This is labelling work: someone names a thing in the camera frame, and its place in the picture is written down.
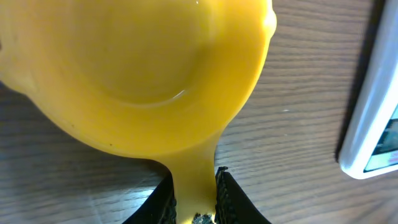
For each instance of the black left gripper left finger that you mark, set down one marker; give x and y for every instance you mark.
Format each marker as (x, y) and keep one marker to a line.
(159, 208)

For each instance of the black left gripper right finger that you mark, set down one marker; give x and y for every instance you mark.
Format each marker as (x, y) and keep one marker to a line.
(232, 205)

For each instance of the yellow plastic measuring scoop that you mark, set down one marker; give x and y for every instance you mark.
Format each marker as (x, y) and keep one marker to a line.
(156, 80)

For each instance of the white digital kitchen scale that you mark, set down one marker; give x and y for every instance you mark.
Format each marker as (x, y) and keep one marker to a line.
(370, 145)

